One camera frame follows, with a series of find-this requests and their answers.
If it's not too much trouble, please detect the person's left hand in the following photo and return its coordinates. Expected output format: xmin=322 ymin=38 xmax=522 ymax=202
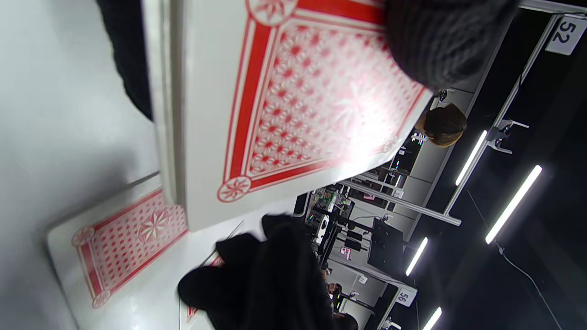
xmin=95 ymin=0 xmax=519 ymax=122

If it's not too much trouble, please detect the deck of red playing cards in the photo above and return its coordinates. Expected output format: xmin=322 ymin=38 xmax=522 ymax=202
xmin=142 ymin=0 xmax=434 ymax=232

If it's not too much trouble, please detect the red-backed playing card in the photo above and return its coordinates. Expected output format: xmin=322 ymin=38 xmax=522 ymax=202
xmin=179 ymin=254 xmax=227 ymax=330
xmin=46 ymin=173 xmax=191 ymax=321

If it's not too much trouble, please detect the aluminium frame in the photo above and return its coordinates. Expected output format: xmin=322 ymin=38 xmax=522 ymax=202
xmin=339 ymin=0 xmax=587 ymax=227

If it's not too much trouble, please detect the person's right hand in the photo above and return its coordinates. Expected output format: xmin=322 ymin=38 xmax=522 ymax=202
xmin=178 ymin=214 xmax=336 ymax=330

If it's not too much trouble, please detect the black computer monitor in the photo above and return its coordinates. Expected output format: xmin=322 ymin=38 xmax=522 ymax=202
xmin=367 ymin=218 xmax=405 ymax=275

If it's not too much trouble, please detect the ceiling light strip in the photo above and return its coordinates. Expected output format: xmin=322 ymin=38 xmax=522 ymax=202
xmin=485 ymin=165 xmax=543 ymax=244
xmin=422 ymin=307 xmax=442 ymax=330
xmin=405 ymin=237 xmax=428 ymax=276
xmin=455 ymin=130 xmax=488 ymax=187

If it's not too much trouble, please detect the white number sign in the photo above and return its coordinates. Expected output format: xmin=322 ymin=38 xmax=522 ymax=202
xmin=395 ymin=288 xmax=418 ymax=308
xmin=546 ymin=15 xmax=587 ymax=56

